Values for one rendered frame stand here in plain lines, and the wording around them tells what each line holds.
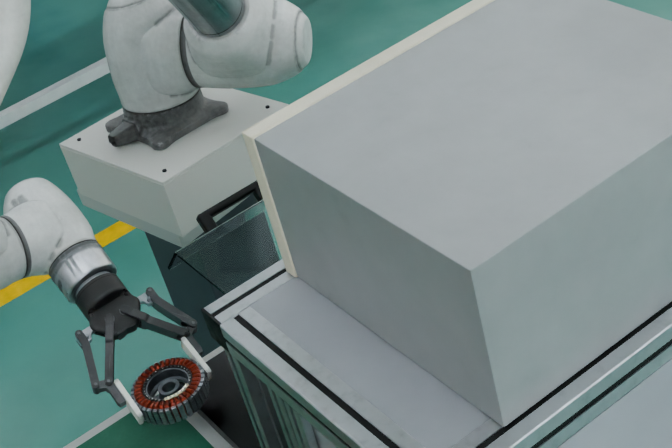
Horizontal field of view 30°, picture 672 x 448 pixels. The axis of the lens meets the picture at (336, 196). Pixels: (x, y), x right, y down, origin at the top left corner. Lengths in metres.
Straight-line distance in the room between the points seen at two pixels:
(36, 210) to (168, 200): 0.37
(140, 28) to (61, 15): 3.04
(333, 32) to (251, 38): 2.34
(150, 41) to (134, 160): 0.22
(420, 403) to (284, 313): 0.24
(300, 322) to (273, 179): 0.17
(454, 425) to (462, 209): 0.22
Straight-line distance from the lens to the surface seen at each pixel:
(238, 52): 2.18
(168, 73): 2.31
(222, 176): 2.33
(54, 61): 4.96
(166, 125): 2.37
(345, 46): 4.39
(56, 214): 1.96
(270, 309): 1.47
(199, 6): 2.09
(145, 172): 2.28
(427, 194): 1.22
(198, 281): 2.55
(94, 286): 1.91
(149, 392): 1.88
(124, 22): 2.30
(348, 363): 1.36
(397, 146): 1.31
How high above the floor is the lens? 2.02
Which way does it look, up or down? 34 degrees down
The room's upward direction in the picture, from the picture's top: 16 degrees counter-clockwise
